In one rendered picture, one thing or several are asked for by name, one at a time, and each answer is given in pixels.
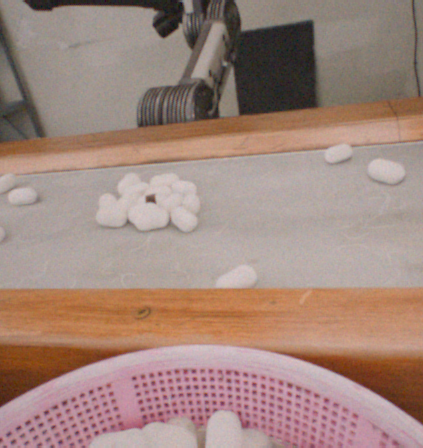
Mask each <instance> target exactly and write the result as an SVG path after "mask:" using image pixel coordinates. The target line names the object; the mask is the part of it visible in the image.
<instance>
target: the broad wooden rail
mask: <svg viewBox="0 0 423 448"><path fill-rule="evenodd" d="M421 141H423V96H421V97H413V98H404V99H395V100H385V101H377V102H368V103H359V104H350V105H342V106H333V107H324V108H315V109H307V110H298V111H289V112H280V113H271V114H262V115H253V116H244V117H227V118H218V119H209V120H200V121H192V122H183V123H174V124H165V125H156V126H148V127H139V128H132V129H120V130H112V131H103V132H94V133H85V134H77V135H68V136H59V137H50V138H42V139H33V140H24V141H15V142H6V143H0V177H2V176H4V175H6V174H10V173H11V174H13V175H15V176H21V175H32V174H44V173H55V172H67V171H78V170H89V169H101V168H113V167H123V166H135V165H147V164H158V163H169V162H181V161H192V160H204V159H215V158H227V157H238V156H250V155H272V154H284V153H296V152H307V151H318V150H328V149H329V148H332V147H335V146H338V145H342V144H347V145H349V146H350V147H351V148H352V147H364V146H376V145H387V144H398V143H410V142H421Z"/></svg>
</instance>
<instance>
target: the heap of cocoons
mask: <svg viewBox="0 0 423 448"><path fill-rule="evenodd" d="M269 438H271V439H273V437H270V436H269ZM269 438H268V435H267V434H266V433H265V432H263V431H261V430H259V429H254V428H246V427H241V423H240V421H239V419H238V417H237V416H236V415H235V414H234V413H232V412H231V411H230V410H220V411H217V412H215V413H214V414H213V415H212V416H211V418H210V419H209V421H208V424H207V428H196V425H195V424H194V423H193V422H192V421H191V420H189V419H188V417H187V416H184V417H174V418H172V419H171V418H170V419H169V420H168V421H167V422H166V423H153V422H152V423H150V424H148V425H146V426H145V427H144V428H143V429H142V430H141V429H138V428H132V429H127V430H123V431H119V432H111V433H105V434H102V435H99V436H97V437H96V438H95V439H94V440H93V441H92V442H91V443H90V445H89V447H88V448H288V447H285V446H283V445H281V444H279V443H278V442H276V441H273V440H271V439H269Z"/></svg>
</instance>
